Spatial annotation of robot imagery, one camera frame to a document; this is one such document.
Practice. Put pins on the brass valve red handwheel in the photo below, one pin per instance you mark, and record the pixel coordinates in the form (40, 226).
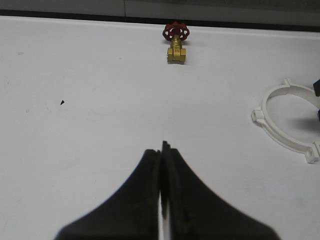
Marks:
(175, 33)

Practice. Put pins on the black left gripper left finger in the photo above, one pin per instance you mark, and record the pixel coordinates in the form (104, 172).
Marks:
(131, 213)

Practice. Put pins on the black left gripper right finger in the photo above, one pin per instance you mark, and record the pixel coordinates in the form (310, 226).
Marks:
(194, 212)

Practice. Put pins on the white half pipe clamp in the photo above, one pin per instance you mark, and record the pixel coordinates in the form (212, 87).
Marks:
(310, 150)
(261, 116)

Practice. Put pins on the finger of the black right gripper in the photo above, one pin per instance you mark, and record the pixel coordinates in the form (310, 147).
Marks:
(316, 87)

